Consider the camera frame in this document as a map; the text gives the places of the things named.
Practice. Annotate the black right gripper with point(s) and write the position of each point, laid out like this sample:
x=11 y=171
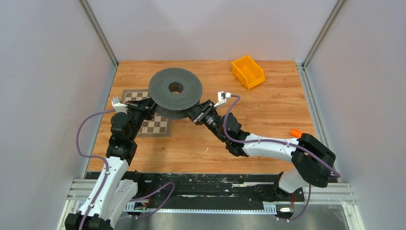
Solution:
x=204 y=109

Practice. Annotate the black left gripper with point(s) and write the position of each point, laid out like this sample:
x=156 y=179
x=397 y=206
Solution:
x=147 y=107

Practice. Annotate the grey perforated cable spool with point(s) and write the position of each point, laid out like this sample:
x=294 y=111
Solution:
x=175 y=90

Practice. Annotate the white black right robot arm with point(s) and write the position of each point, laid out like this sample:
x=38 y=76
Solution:
x=312 y=160

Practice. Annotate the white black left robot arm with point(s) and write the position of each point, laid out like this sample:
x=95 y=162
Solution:
x=112 y=192

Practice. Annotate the wooden chessboard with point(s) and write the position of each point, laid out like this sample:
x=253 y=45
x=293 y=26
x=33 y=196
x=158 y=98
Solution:
x=158 y=127

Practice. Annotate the yellow plastic bin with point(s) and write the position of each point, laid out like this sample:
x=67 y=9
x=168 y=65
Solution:
x=248 y=72

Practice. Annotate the orange curved pipe piece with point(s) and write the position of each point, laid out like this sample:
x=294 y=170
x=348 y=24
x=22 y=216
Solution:
x=296 y=133

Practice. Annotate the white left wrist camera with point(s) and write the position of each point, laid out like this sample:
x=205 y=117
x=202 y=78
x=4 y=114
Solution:
x=118 y=106

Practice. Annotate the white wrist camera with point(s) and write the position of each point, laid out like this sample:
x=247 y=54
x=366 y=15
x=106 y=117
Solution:
x=222 y=98
x=118 y=106

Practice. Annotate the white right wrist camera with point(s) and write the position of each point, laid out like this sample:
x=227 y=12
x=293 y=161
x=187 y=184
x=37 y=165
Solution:
x=222 y=98

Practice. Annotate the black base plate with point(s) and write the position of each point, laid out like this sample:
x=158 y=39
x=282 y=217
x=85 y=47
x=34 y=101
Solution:
x=210 y=191

